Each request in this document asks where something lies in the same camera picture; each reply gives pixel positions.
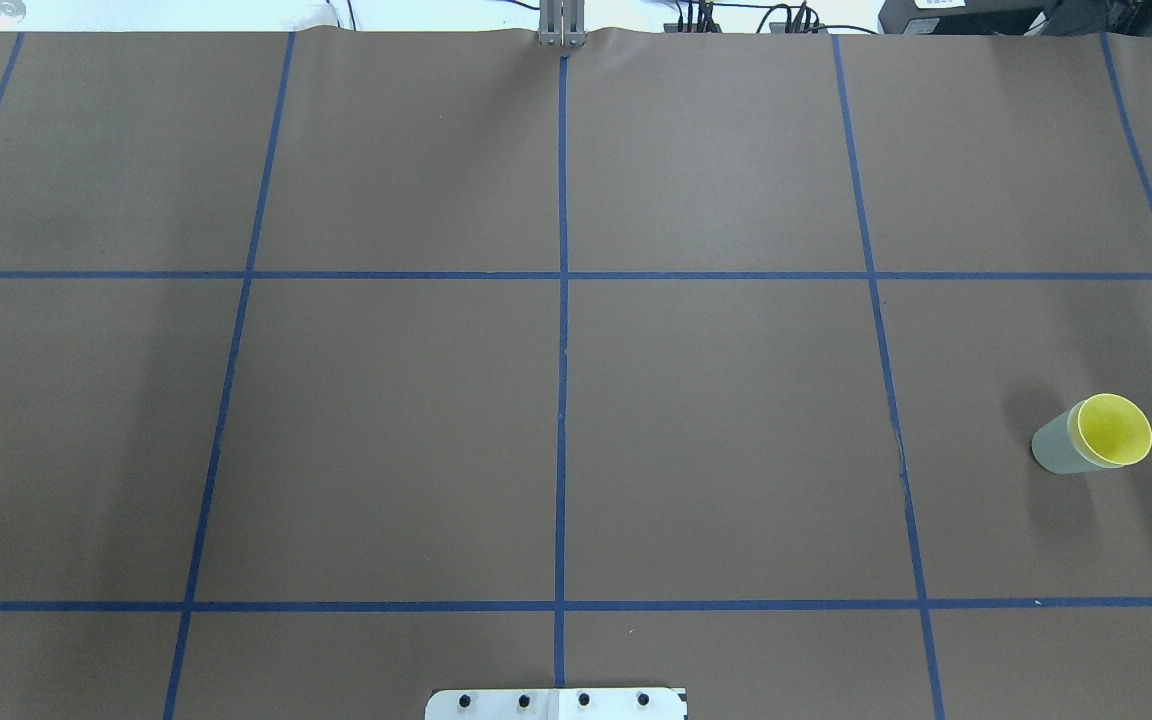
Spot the yellow plastic cup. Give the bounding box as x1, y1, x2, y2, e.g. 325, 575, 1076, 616
1071, 393, 1152, 468

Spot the green plastic cup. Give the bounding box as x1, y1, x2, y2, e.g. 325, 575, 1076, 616
1030, 400, 1121, 475

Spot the black box with label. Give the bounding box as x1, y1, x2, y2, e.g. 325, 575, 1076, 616
878, 1, 1052, 36

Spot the aluminium frame post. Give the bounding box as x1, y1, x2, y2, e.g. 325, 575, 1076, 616
536, 0, 588, 47

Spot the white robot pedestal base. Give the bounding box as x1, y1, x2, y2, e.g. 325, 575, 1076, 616
424, 687, 689, 719

